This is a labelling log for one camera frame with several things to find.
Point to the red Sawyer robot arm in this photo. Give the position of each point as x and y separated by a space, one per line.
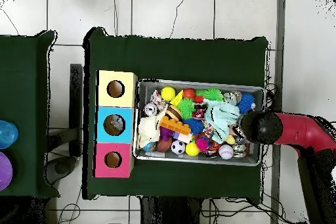
262 128

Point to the crushed clear plastic bottle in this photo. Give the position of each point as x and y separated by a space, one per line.
119 122
240 136

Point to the toy hamburger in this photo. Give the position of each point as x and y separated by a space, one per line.
173 112

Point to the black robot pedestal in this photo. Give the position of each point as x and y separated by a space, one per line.
162 210

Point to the mint green cloth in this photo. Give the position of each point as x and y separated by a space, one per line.
220 117

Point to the small soccer ball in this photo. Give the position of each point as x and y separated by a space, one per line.
178 147

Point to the white baseball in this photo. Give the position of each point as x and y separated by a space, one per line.
225 151

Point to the dark green tablecloth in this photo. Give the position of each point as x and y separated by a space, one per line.
23 76
170 55

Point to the cream cloth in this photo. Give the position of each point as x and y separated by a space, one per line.
148 129

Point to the shallow mesh bin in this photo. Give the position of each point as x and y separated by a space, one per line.
168 158

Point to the blue plastic lid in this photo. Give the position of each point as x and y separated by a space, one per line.
7 134

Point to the orange toy building block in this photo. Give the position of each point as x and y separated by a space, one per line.
174 125

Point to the yellow ball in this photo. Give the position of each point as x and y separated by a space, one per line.
168 93

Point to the purple plastic lid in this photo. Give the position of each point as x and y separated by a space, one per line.
4 171

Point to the large blue spiky ball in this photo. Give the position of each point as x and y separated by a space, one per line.
246 101

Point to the green spiky ball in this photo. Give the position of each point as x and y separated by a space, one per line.
185 108

